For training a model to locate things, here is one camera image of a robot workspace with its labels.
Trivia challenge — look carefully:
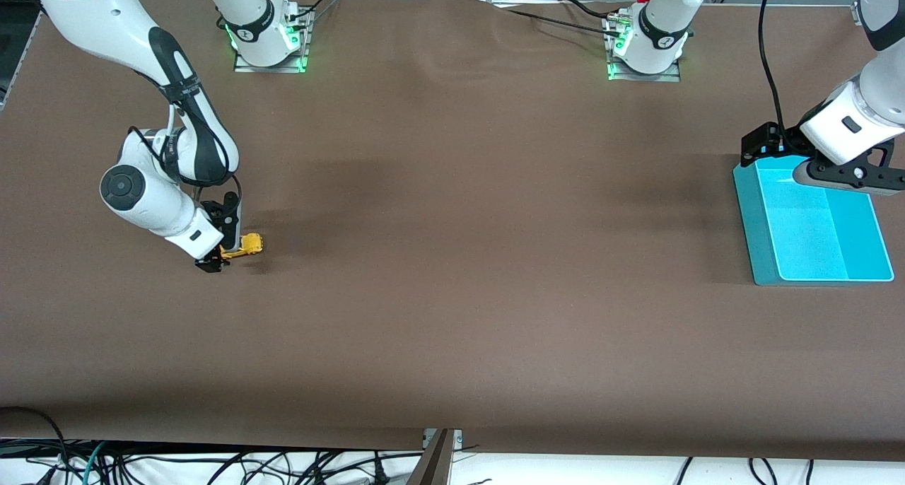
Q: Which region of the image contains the yellow beetle toy car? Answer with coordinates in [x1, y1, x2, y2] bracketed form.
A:
[219, 234, 265, 259]

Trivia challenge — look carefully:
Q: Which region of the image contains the teal plastic bin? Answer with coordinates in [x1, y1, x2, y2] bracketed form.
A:
[733, 156, 895, 286]

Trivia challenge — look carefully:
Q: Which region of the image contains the brown table cover sheet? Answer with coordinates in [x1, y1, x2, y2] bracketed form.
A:
[0, 0, 905, 463]

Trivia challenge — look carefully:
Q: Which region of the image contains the grey support beam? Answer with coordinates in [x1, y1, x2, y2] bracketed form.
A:
[407, 428, 455, 485]

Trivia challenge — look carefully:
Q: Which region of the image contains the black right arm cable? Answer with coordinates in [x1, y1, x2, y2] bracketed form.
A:
[129, 75, 245, 221]

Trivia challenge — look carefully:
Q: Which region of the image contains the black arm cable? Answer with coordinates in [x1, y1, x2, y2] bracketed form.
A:
[129, 75, 245, 221]
[758, 0, 803, 153]

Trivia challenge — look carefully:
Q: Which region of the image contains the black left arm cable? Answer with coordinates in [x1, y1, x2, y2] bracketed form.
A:
[758, 0, 803, 153]

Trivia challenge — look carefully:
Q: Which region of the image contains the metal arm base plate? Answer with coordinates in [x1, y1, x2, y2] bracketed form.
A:
[233, 8, 312, 74]
[607, 15, 683, 83]

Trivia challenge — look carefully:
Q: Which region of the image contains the short black cable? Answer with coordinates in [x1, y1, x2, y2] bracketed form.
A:
[562, 0, 623, 19]

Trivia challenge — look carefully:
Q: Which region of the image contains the long black cable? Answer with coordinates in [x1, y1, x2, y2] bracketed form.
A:
[481, 0, 623, 39]

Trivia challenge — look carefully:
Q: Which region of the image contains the teal cable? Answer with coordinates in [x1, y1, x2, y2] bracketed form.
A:
[81, 440, 108, 485]

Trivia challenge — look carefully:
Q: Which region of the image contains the looped black cable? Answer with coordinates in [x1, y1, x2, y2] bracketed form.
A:
[0, 406, 68, 472]

